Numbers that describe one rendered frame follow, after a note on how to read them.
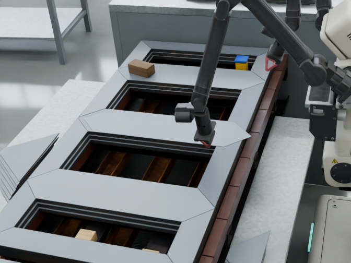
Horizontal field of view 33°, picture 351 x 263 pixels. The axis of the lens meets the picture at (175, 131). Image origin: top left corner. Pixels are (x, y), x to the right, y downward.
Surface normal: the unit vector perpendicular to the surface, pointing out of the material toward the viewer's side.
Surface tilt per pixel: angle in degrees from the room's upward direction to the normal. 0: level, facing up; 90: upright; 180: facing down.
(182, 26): 90
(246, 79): 0
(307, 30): 90
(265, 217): 0
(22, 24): 0
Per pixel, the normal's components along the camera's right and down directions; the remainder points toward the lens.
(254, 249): -0.09, -0.83
